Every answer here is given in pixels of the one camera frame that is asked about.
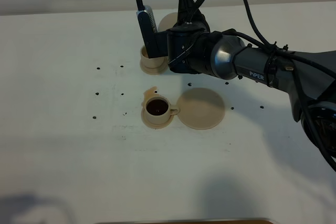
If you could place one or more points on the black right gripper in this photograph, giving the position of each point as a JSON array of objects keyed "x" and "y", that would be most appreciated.
[{"x": 186, "y": 41}]

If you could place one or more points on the beige ceramic teapot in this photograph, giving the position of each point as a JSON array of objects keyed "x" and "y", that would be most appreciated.
[{"x": 168, "y": 22}]

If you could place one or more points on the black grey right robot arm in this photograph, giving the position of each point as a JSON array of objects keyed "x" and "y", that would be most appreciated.
[{"x": 308, "y": 78}]

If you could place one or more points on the large beige teapot saucer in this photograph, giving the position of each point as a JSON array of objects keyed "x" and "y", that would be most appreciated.
[{"x": 201, "y": 108}]

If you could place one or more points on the far beige teacup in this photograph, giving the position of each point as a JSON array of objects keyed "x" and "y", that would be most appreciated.
[{"x": 150, "y": 62}]

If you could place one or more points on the beige teacup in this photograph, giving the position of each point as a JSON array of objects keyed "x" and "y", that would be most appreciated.
[
  {"x": 157, "y": 105},
  {"x": 150, "y": 62}
]

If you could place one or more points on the far beige cup saucer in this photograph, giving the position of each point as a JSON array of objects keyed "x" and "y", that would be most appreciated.
[{"x": 155, "y": 71}]

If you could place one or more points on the beige cup saucer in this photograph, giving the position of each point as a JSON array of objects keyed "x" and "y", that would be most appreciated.
[
  {"x": 157, "y": 121},
  {"x": 155, "y": 71}
]

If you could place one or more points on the near beige teacup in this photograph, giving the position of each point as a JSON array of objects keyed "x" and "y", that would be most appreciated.
[{"x": 157, "y": 105}]

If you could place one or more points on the near beige cup saucer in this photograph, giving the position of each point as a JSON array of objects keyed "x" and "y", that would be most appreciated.
[{"x": 157, "y": 121}]

